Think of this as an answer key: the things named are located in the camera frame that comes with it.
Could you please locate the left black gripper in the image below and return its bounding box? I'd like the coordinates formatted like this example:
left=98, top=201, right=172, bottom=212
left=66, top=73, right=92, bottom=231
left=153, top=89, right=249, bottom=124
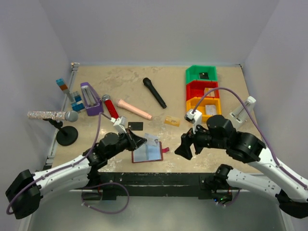
left=106, top=128, right=147, bottom=160

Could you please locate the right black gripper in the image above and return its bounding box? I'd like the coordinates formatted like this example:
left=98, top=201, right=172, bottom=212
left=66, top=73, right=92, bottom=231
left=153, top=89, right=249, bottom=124
left=174, top=118, right=226, bottom=159

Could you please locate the grey card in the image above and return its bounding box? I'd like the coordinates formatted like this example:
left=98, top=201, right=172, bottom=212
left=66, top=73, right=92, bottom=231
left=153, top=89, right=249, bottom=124
left=205, top=104, right=217, bottom=116
left=128, top=122, right=143, bottom=131

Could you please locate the silver VIP card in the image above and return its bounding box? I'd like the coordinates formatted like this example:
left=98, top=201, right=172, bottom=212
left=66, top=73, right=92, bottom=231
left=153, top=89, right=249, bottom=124
left=144, top=133, right=159, bottom=146

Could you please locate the red leather card holder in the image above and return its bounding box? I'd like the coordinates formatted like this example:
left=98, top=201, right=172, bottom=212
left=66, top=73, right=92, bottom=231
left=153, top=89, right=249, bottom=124
left=131, top=142, right=169, bottom=163

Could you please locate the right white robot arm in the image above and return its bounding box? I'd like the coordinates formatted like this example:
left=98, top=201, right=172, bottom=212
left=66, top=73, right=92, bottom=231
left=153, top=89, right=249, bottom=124
left=175, top=112, right=308, bottom=218

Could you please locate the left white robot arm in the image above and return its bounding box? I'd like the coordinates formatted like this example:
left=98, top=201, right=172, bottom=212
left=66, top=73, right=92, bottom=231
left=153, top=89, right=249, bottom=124
left=5, top=129, right=147, bottom=219

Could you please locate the grey card in yellow bin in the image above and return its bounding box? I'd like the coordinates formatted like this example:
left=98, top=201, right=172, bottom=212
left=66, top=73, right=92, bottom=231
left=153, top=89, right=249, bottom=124
left=205, top=104, right=217, bottom=116

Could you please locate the tan card in red bin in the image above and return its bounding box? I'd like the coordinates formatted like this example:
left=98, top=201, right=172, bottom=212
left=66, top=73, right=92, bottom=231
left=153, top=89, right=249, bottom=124
left=204, top=88, right=215, bottom=98

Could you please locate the black card in green bin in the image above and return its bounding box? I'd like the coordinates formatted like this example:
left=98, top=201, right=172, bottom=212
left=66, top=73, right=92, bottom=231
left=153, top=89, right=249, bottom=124
left=199, top=72, right=209, bottom=80

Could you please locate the pink microphone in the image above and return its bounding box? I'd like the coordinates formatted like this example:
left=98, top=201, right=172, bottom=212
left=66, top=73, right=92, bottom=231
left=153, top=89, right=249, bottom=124
left=116, top=99, right=152, bottom=120

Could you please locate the yellow storage bin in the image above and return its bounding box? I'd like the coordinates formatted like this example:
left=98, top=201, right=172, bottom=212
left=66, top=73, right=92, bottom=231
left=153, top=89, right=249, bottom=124
left=186, top=97, right=221, bottom=123

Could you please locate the red microphone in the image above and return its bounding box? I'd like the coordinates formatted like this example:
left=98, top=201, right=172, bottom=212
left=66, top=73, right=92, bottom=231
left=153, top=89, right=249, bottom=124
left=102, top=94, right=119, bottom=119

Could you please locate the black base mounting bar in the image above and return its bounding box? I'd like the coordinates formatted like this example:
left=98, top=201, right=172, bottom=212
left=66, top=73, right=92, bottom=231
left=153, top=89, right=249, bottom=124
left=96, top=171, right=241, bottom=200

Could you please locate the purple metronome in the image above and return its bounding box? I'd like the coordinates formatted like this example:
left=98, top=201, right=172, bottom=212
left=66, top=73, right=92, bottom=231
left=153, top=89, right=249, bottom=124
left=80, top=82, right=103, bottom=116

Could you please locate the red storage bin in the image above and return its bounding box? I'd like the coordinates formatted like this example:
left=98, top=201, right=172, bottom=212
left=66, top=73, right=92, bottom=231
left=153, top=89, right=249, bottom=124
left=186, top=80, right=218, bottom=101

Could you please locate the black microphone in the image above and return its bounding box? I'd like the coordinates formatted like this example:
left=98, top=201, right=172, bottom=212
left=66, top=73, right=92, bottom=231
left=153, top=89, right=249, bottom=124
left=142, top=77, right=167, bottom=109

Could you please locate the white metronome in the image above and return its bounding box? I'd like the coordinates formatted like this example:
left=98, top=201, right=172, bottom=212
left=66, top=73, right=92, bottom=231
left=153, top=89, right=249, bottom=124
left=227, top=96, right=256, bottom=129

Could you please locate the glitter silver microphone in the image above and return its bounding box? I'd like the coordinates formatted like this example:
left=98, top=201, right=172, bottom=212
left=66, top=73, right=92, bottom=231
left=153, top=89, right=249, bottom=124
left=27, top=111, right=78, bottom=122

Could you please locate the blue toy brick tower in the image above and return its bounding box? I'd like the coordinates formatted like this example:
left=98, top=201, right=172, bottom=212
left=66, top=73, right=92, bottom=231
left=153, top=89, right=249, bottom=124
left=56, top=78, right=85, bottom=113

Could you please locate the black microphone stand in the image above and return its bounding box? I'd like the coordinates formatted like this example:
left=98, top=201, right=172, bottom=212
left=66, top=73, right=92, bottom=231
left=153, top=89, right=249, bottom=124
left=44, top=119, right=78, bottom=146

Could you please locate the green storage bin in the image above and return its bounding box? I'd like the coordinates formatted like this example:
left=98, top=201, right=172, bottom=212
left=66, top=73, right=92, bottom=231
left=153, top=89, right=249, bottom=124
left=185, top=65, right=218, bottom=84

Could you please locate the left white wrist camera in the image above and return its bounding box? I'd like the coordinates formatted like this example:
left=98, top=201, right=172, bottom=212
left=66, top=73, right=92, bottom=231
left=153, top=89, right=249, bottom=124
left=110, top=116, right=127, bottom=134

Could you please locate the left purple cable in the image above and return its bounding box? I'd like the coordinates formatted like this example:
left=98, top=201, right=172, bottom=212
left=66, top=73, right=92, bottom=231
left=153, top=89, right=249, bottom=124
left=5, top=112, right=114, bottom=215

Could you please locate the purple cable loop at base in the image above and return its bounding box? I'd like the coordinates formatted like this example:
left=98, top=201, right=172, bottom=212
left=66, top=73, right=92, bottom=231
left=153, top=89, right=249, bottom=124
left=81, top=181, right=129, bottom=214

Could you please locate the left aluminium frame rail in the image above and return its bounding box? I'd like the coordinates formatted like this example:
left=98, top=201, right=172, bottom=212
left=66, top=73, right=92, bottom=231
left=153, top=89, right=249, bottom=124
left=42, top=63, right=80, bottom=170

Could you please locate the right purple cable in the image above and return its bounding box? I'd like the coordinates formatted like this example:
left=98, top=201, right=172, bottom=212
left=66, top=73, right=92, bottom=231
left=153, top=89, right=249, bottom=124
left=191, top=87, right=308, bottom=188

